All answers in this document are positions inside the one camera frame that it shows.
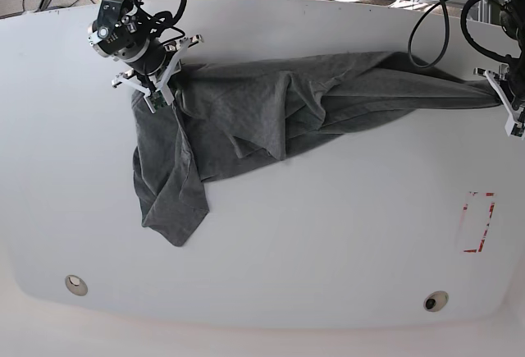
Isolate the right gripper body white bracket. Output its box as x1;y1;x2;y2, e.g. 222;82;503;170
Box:
112;34;203;98

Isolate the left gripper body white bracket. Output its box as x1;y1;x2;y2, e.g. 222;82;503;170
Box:
473;64;524;127

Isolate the grey T-shirt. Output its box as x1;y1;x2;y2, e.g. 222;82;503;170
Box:
131;52;500;247

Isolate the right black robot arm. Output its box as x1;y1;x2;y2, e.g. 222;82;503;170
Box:
88;0;203;112

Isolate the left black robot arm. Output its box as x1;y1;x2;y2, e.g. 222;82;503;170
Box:
460;0;524;138

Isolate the red tape rectangle marking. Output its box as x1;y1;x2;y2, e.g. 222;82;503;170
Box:
456;191;496;254

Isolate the right round table grommet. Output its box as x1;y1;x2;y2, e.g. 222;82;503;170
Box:
423;291;449;313

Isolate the round table grommet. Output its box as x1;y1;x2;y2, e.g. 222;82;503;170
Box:
65;275;89;296
423;291;449;313

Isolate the left round table grommet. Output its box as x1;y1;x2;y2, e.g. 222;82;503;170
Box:
65;275;89;296

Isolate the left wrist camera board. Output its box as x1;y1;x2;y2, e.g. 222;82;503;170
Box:
505;120;524;140

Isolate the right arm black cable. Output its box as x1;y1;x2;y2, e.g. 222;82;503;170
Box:
135;0;189;42

